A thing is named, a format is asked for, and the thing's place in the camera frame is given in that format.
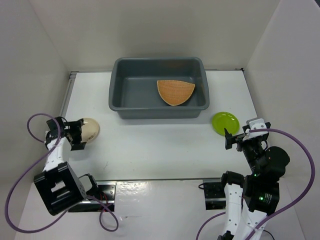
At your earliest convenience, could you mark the cream plate with black mark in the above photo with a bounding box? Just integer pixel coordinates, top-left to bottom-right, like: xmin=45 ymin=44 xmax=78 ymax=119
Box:
xmin=81 ymin=117 xmax=100 ymax=143

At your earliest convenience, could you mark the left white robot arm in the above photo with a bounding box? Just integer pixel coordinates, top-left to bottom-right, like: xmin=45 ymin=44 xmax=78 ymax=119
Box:
xmin=33 ymin=116 xmax=100 ymax=216

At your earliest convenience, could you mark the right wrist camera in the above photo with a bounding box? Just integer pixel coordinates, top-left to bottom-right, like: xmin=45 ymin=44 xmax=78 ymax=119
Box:
xmin=242 ymin=117 xmax=268 ymax=141

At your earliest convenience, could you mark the aluminium table edge rail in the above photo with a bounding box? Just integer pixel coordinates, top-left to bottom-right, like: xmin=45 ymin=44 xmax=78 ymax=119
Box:
xmin=41 ymin=71 xmax=78 ymax=182

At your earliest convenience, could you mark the grey plastic bin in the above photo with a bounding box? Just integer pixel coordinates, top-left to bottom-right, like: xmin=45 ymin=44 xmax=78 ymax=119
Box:
xmin=108 ymin=56 xmax=210 ymax=120

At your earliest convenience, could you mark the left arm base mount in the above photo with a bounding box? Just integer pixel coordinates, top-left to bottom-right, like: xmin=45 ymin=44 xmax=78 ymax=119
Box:
xmin=68 ymin=181 xmax=117 ymax=213

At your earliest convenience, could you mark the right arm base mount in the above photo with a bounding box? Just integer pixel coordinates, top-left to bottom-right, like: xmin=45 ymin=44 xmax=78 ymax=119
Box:
xmin=198 ymin=178 xmax=226 ymax=211

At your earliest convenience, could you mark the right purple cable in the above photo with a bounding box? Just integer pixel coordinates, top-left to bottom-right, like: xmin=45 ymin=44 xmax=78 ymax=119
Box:
xmin=195 ymin=128 xmax=316 ymax=240

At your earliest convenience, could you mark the orange woven triangular basket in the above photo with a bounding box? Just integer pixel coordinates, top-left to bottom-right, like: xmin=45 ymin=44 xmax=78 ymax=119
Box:
xmin=156 ymin=80 xmax=196 ymax=107

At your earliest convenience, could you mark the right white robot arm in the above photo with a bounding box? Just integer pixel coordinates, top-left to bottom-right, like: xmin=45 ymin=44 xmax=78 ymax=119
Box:
xmin=218 ymin=131 xmax=290 ymax=240

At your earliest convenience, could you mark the green round plate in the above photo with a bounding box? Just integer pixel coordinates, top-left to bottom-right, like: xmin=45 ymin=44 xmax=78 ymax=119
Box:
xmin=211 ymin=111 xmax=240 ymax=136

